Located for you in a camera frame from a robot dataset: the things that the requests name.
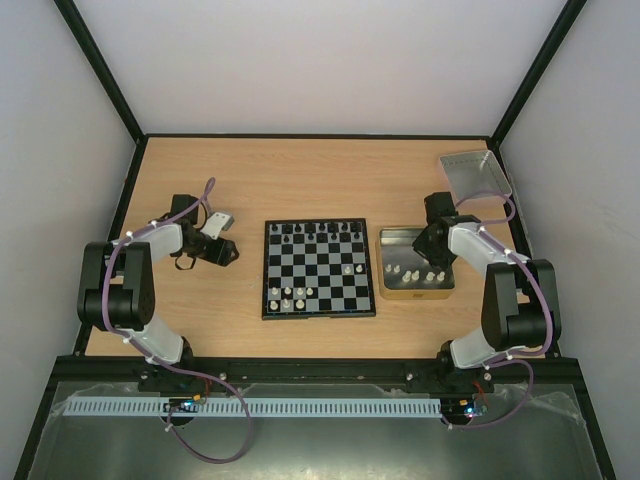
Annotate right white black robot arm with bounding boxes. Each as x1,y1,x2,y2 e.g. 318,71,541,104
412,192,561,392

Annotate black grey chess board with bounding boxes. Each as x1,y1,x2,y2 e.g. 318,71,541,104
261,218,376,321

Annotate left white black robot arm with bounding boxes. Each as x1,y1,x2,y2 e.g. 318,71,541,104
77,194,239,386

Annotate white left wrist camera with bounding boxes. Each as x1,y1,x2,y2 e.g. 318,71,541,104
200,212,234,240

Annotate grey slotted cable duct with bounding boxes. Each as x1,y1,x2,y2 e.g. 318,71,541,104
63,396,441,418

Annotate gold tin piece tray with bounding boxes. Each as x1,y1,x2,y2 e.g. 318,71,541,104
376,227,455,300

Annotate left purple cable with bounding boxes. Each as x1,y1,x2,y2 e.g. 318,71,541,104
101,176,254,464

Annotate black metal frame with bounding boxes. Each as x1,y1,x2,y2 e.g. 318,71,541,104
14,1,615,479

